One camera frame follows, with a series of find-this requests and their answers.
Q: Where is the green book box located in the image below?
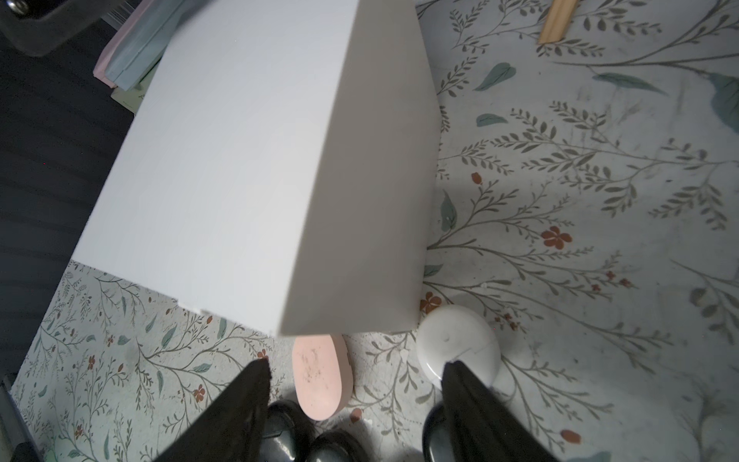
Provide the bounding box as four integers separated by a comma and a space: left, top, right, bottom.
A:
111, 64, 159, 115

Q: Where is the black earphone case left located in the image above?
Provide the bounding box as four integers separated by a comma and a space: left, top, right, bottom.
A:
257, 400, 315, 461

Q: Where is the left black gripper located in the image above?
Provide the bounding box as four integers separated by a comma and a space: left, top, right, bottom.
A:
1, 0, 126, 57

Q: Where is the black earphone case middle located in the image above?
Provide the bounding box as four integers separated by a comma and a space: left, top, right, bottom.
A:
304, 429, 370, 462

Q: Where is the white earphone case top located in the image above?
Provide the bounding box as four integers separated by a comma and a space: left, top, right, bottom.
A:
416, 305, 502, 390

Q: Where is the pink earphone case upper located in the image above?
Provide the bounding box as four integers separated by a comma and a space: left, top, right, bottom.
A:
292, 335, 353, 421

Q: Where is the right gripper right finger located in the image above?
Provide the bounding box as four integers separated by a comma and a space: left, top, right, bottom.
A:
442, 361, 555, 462

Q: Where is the grey-blue pencil case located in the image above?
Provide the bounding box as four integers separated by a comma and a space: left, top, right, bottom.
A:
105, 1, 203, 90

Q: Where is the pink pencil case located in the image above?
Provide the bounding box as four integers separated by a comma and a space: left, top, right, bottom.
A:
94, 1, 153, 89

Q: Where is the black earphone case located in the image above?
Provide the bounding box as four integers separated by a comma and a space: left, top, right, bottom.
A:
304, 429, 370, 462
257, 400, 315, 461
423, 404, 455, 462

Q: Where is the wooden easel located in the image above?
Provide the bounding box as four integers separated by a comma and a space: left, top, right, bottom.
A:
538, 0, 579, 44

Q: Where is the black earphone case right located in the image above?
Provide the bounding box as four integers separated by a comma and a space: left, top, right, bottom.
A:
423, 404, 455, 462

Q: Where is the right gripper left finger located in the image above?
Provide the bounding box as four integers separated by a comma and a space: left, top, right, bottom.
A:
157, 358, 271, 462

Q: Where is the white drawer cabinet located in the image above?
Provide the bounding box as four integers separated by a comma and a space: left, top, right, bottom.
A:
72, 1, 441, 336

